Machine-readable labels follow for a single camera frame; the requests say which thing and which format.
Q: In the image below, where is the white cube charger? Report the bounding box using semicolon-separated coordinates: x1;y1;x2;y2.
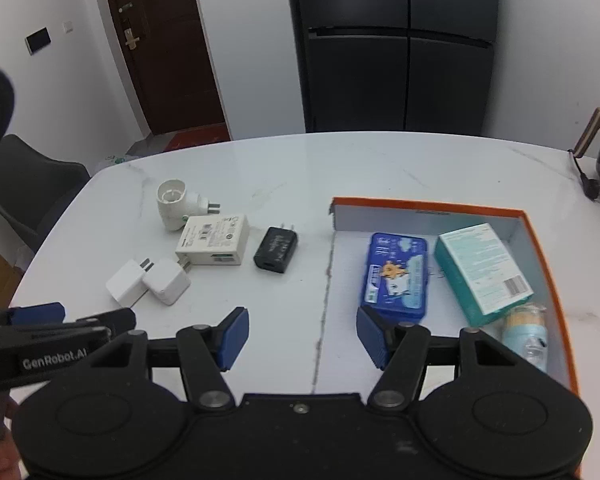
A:
143;259;190;306
106;258;153;308

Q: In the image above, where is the person's left hand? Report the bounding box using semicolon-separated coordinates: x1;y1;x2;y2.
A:
0;398;31;480

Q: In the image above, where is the orange white cardboard box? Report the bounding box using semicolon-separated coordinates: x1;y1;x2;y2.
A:
315;197;580;396

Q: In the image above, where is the blue tin case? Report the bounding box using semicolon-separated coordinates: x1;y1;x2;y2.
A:
361;232;429;324

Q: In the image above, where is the white rectangular charger box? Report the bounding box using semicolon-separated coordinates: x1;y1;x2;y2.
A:
175;214;250;266

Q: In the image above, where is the teal white carton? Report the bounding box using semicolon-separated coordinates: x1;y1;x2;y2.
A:
433;223;534;327

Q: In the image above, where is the black USB charger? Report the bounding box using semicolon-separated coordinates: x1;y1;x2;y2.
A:
253;226;299;274

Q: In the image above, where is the dark grey chair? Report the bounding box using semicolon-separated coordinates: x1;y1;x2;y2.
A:
0;134;91;252

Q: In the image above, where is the light blue small bottle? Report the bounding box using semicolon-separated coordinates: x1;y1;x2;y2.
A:
501;302;548;372

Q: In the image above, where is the white round plug adapter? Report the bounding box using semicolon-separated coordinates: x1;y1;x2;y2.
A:
157;179;221;232

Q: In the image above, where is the white green plastic bag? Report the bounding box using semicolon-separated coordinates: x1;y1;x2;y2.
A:
92;154;137;176

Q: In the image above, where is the red door mat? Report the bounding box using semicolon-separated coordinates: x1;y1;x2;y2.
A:
163;122;230;152

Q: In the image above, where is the brass door lock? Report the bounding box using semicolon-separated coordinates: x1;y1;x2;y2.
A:
118;1;144;51

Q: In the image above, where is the black refrigerator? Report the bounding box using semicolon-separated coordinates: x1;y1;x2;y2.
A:
290;0;499;136

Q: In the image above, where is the dark brown door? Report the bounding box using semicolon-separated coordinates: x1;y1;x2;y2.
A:
108;0;224;134

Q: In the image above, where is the black power cable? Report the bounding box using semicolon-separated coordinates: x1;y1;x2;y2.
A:
567;148;600;202

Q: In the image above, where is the black wall switch panel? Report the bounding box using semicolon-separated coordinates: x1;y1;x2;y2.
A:
24;27;52;55

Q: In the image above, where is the white wall switch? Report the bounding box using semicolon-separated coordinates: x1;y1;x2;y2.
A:
62;21;74;34

